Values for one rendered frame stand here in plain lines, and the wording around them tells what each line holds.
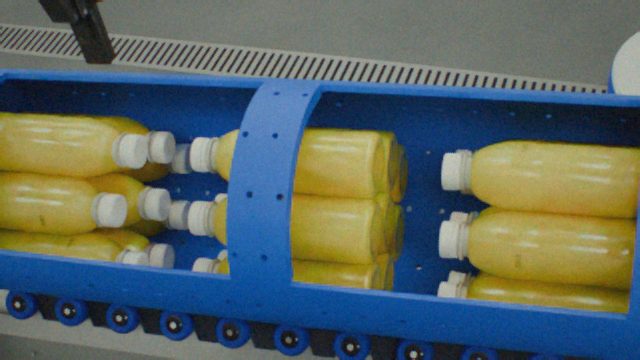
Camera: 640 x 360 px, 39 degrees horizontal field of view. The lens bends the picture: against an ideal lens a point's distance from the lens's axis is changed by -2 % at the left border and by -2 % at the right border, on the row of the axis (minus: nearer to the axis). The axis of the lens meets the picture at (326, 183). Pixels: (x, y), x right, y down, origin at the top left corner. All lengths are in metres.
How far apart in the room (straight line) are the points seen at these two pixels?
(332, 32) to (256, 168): 2.25
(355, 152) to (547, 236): 0.22
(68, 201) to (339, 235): 0.33
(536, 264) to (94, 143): 0.51
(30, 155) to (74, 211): 0.09
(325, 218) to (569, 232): 0.25
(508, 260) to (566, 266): 0.06
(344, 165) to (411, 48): 2.10
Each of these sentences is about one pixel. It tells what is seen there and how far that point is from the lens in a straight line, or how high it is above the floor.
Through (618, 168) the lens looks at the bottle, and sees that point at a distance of 0.95.
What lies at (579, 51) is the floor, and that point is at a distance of 3.03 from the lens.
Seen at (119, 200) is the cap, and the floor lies 1.12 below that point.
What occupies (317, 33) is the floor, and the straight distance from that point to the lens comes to 3.19.
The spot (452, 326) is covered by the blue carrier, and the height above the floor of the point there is 1.08.
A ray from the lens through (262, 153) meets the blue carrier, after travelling 0.96.
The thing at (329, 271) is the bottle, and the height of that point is 1.09.
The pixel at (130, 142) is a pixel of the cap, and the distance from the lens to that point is 1.09.
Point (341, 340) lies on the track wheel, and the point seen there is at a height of 0.97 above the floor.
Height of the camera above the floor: 1.87
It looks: 45 degrees down
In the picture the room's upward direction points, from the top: 12 degrees counter-clockwise
